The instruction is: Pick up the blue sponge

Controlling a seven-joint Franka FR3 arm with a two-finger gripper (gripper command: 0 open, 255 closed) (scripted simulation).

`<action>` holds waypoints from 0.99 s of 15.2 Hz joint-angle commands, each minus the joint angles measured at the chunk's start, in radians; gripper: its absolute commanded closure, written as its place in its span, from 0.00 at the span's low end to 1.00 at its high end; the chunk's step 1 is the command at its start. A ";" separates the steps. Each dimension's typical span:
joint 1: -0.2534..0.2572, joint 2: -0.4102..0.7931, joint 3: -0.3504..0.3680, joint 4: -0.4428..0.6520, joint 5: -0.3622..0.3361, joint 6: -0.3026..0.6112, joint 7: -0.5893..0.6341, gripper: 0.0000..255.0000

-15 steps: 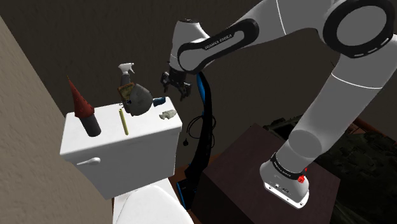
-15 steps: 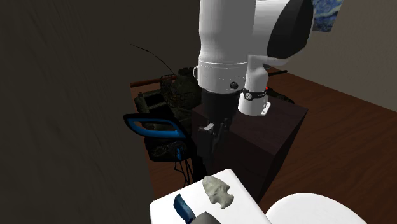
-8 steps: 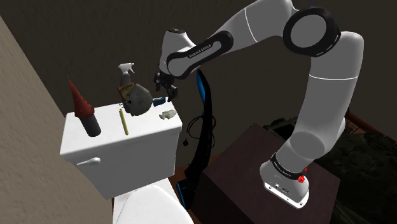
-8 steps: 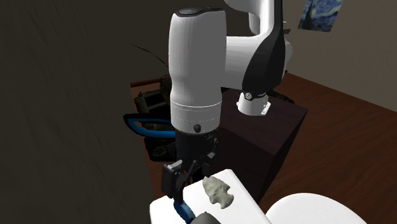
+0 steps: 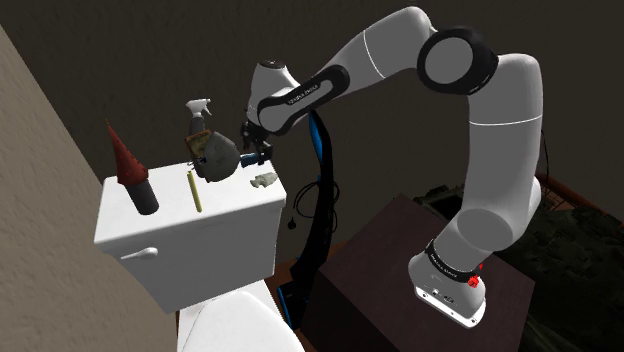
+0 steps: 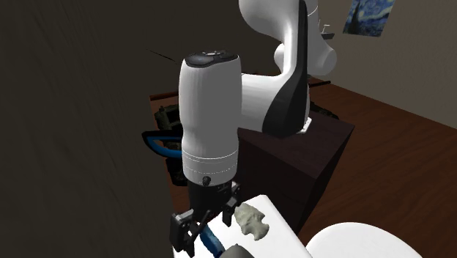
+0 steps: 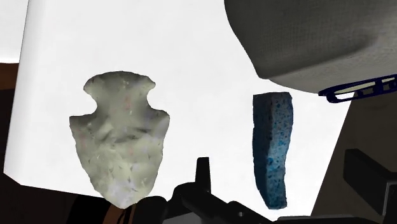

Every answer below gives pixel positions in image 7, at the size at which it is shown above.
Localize pale grey stone arrowhead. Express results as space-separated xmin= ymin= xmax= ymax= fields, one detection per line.
xmin=69 ymin=71 xmax=171 ymax=209

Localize blue speckled sponge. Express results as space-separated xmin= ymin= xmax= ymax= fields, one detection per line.
xmin=252 ymin=91 xmax=294 ymax=210

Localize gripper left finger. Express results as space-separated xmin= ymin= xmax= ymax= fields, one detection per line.
xmin=133 ymin=157 xmax=274 ymax=224

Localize white bed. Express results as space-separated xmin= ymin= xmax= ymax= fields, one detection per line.
xmin=3 ymin=0 xmax=352 ymax=221

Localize dark blue slotted flat object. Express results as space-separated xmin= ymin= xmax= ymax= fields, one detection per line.
xmin=317 ymin=73 xmax=397 ymax=104

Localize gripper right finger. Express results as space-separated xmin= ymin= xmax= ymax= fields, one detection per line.
xmin=342 ymin=148 xmax=397 ymax=224

